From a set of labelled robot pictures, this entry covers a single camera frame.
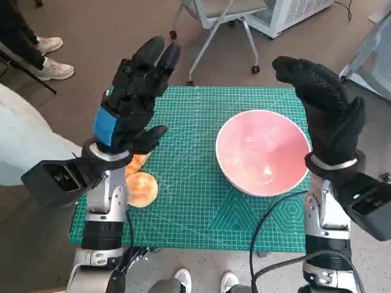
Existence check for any gloved right robot hand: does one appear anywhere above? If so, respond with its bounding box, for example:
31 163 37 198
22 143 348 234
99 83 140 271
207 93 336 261
271 56 366 167

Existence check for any bare left robot hand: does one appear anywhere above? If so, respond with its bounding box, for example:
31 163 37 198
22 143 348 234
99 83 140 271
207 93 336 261
91 36 181 157

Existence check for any long braided bread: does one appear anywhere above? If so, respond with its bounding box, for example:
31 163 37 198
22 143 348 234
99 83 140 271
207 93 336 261
125 151 152 176

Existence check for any pink bowl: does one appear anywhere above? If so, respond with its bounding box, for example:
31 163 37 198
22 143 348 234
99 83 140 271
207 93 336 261
215 110 312 197

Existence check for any round bread bun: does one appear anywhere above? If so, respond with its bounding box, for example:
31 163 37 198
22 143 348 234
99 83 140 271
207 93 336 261
125 172 159 209

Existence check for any green cutting mat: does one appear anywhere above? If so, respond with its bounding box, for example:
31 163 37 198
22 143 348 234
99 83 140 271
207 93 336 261
67 85 312 253

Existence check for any white ventilated cabinet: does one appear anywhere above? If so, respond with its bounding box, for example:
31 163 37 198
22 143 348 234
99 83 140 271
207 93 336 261
246 0 334 40

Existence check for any black stand bar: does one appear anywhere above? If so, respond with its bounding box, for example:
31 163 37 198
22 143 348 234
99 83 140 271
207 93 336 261
0 42 57 95

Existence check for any grey office chair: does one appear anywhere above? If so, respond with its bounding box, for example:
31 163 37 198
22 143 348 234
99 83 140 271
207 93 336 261
169 0 269 87

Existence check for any white left shoe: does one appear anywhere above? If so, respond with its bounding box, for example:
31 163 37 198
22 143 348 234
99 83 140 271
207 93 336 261
173 267 192 293

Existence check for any white shoe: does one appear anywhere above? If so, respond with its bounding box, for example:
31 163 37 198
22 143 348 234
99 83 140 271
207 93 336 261
173 267 192 293
220 271 239 293

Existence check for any white right shoe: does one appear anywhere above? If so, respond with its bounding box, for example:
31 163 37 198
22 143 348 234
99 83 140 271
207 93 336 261
220 271 239 293

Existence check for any thin black floor cable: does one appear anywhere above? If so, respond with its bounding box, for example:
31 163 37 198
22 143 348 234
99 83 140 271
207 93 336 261
332 0 352 22

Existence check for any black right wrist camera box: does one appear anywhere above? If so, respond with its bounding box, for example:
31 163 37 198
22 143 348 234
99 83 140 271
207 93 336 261
332 172 391 242

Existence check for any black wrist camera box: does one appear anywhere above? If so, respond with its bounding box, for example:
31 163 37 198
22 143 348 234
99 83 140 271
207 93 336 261
332 172 391 242
20 158 101 207

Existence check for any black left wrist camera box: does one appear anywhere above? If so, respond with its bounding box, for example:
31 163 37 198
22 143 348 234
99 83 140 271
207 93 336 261
20 158 101 207

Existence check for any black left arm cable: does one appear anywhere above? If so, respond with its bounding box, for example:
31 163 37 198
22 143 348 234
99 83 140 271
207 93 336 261
111 212 137 293

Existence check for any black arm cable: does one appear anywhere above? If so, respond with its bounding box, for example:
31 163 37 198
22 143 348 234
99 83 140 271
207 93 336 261
111 212 137 293
249 189 309 293

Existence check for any black metal table frame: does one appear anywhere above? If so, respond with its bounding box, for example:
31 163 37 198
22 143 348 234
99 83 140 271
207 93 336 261
122 247 161 266

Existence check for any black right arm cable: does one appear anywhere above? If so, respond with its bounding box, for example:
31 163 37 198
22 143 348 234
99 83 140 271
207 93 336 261
249 189 309 293

